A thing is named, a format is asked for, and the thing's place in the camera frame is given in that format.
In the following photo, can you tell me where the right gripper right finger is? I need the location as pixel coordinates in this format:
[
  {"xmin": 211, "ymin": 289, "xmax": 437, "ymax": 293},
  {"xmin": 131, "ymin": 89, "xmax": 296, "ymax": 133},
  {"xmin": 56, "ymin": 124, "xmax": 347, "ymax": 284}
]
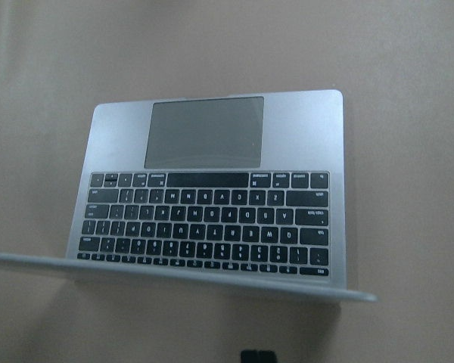
[{"xmin": 258, "ymin": 350, "xmax": 276, "ymax": 363}]

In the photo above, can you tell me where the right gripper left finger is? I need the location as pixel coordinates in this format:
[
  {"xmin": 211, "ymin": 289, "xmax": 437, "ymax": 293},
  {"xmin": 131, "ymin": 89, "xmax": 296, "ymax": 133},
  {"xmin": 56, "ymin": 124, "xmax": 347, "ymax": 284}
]
[{"xmin": 241, "ymin": 350, "xmax": 259, "ymax": 363}]

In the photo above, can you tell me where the silver grey laptop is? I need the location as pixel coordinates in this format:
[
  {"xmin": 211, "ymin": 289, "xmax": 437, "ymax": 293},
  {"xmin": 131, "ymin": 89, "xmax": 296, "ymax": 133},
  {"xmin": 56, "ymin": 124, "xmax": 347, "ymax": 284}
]
[{"xmin": 0, "ymin": 89, "xmax": 375, "ymax": 302}]

